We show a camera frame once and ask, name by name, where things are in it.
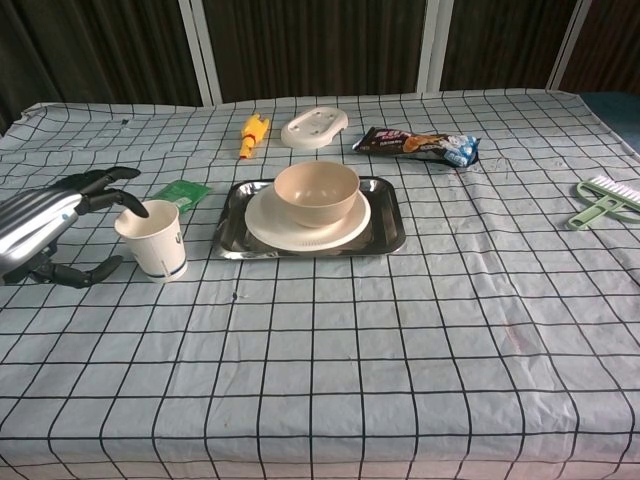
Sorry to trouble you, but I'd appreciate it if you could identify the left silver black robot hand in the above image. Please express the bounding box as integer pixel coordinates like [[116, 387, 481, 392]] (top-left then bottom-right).
[[0, 167, 150, 290]]

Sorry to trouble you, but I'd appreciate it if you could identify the white paper cup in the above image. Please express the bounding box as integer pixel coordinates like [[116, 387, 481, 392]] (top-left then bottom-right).
[[113, 199, 189, 284]]

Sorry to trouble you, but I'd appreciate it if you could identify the white round plate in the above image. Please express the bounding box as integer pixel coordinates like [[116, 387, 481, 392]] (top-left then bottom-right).
[[243, 189, 373, 252]]

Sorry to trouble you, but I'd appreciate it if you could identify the beige bowl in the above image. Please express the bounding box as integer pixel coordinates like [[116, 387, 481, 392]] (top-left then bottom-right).
[[273, 160, 361, 229]]

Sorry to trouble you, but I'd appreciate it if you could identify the rectangular metal tray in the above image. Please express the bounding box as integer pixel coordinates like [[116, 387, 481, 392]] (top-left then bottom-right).
[[213, 175, 407, 261]]

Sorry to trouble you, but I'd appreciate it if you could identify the green sachet packet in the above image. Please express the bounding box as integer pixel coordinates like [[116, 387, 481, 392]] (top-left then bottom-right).
[[149, 180, 214, 212]]

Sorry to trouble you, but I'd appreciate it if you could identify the yellow rubber chicken toy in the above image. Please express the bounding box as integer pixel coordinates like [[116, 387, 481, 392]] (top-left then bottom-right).
[[237, 113, 273, 162]]

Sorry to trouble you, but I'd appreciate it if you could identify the white oval dish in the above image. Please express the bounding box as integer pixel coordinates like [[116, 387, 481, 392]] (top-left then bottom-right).
[[279, 106, 350, 152]]

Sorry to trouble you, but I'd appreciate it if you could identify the checked light blue tablecloth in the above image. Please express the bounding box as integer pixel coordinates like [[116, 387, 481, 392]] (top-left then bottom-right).
[[0, 88, 640, 480]]

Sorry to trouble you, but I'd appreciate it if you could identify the dark snack packet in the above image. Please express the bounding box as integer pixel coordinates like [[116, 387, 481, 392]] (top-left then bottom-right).
[[352, 126, 482, 169]]

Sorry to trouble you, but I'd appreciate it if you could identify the green cleaning brush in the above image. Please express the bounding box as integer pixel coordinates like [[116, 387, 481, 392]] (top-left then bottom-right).
[[567, 174, 640, 232]]

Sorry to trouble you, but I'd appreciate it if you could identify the white frame post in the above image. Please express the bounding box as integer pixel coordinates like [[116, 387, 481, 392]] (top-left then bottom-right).
[[547, 0, 594, 92], [177, 0, 224, 107], [412, 0, 454, 94]]

